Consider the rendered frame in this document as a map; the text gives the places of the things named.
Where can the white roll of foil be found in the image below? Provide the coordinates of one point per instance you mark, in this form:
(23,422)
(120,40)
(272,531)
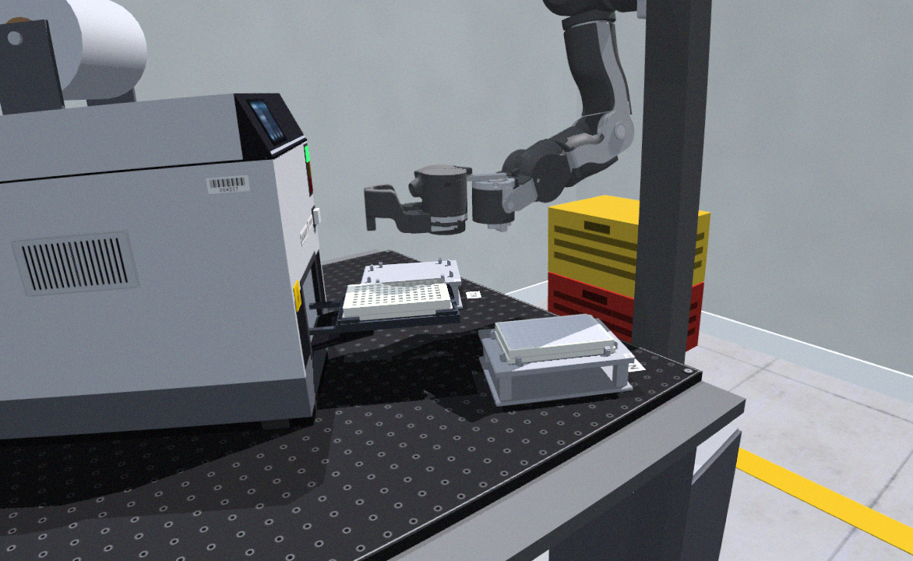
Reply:
(100,49)

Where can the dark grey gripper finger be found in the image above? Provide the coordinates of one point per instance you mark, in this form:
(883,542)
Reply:
(383,203)
(405,206)

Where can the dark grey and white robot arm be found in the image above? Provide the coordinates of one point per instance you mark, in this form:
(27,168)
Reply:
(593,141)

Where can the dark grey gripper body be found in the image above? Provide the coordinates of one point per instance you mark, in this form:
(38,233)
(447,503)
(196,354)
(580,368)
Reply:
(444,191)

